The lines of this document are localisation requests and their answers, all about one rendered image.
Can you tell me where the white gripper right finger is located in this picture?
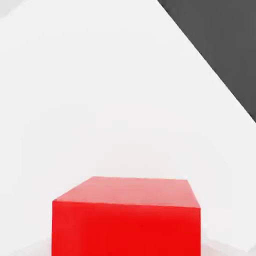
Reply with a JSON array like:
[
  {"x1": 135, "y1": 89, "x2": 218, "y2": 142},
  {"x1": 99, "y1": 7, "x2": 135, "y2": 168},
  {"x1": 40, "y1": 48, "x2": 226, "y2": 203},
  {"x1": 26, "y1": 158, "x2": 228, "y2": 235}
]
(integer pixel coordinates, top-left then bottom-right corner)
[{"x1": 200, "y1": 240, "x2": 253, "y2": 256}]

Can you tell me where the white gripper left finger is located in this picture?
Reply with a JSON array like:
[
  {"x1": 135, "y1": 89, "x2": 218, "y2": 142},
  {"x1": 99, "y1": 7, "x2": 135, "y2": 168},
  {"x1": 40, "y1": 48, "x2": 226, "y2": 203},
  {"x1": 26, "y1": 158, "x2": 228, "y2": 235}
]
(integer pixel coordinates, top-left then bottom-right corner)
[{"x1": 13, "y1": 238, "x2": 53, "y2": 256}]

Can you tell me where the small red cube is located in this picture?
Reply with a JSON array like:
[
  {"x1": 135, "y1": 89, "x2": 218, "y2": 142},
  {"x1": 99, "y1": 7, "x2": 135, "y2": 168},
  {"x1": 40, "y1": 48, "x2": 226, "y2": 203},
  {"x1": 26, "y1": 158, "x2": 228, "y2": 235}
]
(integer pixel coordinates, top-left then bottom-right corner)
[{"x1": 51, "y1": 176, "x2": 202, "y2": 256}]

